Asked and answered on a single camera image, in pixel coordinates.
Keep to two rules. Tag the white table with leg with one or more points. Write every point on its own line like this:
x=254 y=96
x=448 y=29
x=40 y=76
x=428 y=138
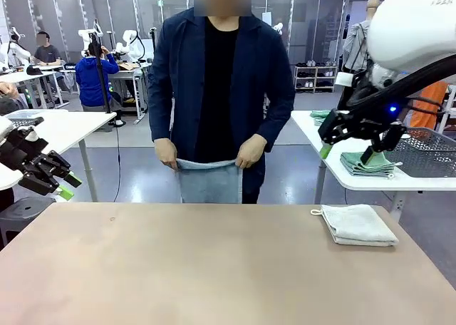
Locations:
x=78 y=125

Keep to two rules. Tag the flat cardboard box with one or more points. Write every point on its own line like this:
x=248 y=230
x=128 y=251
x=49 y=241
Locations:
x=128 y=67

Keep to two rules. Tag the mannequin in grey shirt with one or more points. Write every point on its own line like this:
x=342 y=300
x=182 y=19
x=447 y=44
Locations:
x=354 y=43

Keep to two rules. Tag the loose green towel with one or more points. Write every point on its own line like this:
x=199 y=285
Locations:
x=320 y=116

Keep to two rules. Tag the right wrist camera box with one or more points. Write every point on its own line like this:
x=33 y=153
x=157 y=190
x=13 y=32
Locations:
x=343 y=79

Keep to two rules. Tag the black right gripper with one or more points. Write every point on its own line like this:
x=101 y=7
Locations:
x=367 y=123

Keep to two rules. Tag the person in navy jacket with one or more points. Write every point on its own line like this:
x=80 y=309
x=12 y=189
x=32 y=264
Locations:
x=221 y=90

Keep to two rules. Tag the person's left hand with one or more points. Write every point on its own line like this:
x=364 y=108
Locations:
x=251 y=152

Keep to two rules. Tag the seated man grey t-shirt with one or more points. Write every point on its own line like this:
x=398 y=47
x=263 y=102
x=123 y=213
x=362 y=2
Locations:
x=48 y=54

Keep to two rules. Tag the grey lattice plastic basket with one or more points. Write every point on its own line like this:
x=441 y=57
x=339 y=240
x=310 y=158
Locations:
x=427 y=157

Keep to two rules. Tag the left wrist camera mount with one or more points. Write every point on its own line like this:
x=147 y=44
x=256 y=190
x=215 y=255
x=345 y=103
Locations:
x=30 y=123

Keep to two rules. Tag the grey round plastic stool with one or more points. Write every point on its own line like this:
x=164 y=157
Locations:
x=25 y=214

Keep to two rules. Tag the long white desk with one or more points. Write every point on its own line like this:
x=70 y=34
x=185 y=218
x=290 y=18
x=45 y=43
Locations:
x=21 y=77

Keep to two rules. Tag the wooden shoe rack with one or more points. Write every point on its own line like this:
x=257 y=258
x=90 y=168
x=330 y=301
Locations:
x=315 y=79

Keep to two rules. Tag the person's right hand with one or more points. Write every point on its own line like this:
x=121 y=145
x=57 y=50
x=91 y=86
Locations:
x=165 y=152

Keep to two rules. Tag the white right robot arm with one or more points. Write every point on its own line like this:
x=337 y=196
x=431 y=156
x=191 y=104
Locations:
x=409 y=29

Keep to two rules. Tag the person's right forearm navy sleeve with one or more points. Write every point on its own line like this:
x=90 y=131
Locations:
x=160 y=122

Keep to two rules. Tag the folded green towel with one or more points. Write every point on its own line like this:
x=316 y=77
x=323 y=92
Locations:
x=384 y=162

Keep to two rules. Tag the black box with lettering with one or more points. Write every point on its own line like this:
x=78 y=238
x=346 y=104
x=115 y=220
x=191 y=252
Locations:
x=70 y=66

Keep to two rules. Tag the person in blue hoodie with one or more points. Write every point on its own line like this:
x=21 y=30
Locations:
x=90 y=82

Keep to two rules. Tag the black pole stand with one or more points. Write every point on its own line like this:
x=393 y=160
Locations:
x=153 y=43

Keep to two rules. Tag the white robot workbench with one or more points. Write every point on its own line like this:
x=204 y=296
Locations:
x=124 y=73

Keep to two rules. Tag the person's left forearm navy sleeve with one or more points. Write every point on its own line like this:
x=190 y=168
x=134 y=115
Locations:
x=278 y=122

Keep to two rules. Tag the white metal rack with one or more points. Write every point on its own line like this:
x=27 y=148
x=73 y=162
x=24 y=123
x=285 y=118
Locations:
x=450 y=100

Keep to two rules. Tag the mannequin white shirt orange trousers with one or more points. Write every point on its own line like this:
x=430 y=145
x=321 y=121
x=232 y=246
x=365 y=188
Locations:
x=432 y=100

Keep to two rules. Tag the bystander in dark olive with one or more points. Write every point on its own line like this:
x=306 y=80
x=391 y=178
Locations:
x=7 y=105

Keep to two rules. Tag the blue-grey towel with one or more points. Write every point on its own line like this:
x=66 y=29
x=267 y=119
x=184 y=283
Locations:
x=210 y=182

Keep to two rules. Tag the black stand with round base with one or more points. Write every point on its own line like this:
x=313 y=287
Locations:
x=103 y=86

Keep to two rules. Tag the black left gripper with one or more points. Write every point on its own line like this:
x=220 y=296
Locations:
x=19 y=150

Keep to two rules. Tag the white towel with loop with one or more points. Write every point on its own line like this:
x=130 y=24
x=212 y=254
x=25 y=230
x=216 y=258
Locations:
x=360 y=225

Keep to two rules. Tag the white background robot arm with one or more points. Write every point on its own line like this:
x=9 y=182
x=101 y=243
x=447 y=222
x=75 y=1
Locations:
x=85 y=34
x=130 y=43
x=14 y=50

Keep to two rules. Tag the black cap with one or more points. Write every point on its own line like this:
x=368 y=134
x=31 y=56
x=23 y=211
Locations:
x=35 y=70

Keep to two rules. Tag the white side table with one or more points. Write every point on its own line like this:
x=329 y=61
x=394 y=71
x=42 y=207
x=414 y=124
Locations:
x=356 y=184

